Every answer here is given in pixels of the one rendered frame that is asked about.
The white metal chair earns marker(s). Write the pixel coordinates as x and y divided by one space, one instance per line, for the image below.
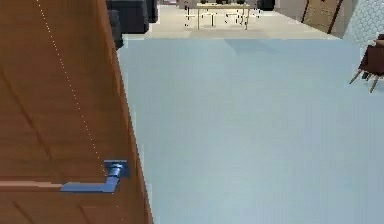
208 16
237 16

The dark brown chair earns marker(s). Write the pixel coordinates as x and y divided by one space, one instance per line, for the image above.
375 60

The brown wooden room door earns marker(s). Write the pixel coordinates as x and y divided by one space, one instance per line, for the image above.
50 100

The dark grey sofa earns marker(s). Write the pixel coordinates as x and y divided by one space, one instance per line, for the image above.
131 15

